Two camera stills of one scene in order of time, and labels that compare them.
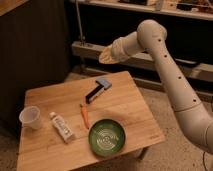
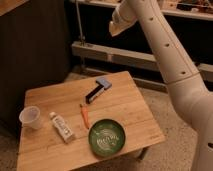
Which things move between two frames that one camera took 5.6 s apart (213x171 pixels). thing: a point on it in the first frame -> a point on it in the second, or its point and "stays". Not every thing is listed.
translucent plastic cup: x=30 y=116 stays
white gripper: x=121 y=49 -> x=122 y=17
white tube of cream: x=63 y=129 stays
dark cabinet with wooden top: x=34 y=49 stays
